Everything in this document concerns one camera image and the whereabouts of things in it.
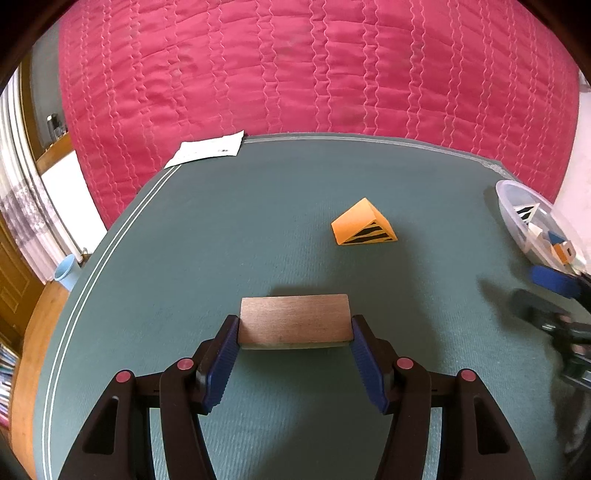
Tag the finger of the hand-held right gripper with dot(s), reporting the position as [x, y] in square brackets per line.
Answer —
[535, 307]
[554, 279]

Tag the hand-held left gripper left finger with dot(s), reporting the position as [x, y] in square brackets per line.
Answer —
[221, 364]

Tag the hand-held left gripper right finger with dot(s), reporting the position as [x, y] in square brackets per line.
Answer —
[369, 364]

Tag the white block with black stripes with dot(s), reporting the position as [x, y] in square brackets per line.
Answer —
[526, 213]

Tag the brown wooden block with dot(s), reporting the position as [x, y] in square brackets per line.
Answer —
[295, 321]

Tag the clear plastic bowl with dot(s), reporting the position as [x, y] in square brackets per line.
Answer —
[510, 203]

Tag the orange striped triangular prism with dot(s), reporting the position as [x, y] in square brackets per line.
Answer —
[358, 221]

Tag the small orange striped block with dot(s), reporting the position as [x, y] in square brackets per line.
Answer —
[563, 252]

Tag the green mat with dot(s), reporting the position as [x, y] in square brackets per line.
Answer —
[207, 258]

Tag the light blue cup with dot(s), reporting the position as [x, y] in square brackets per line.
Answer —
[65, 272]

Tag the white paper sheet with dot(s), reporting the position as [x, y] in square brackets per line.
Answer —
[207, 150]

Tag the row of books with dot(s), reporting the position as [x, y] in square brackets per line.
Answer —
[7, 383]

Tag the wooden shelf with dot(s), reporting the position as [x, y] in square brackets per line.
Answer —
[53, 152]

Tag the small dark bottle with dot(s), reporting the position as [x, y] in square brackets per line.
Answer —
[54, 125]

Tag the red quilted blanket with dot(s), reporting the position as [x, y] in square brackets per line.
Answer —
[323, 69]

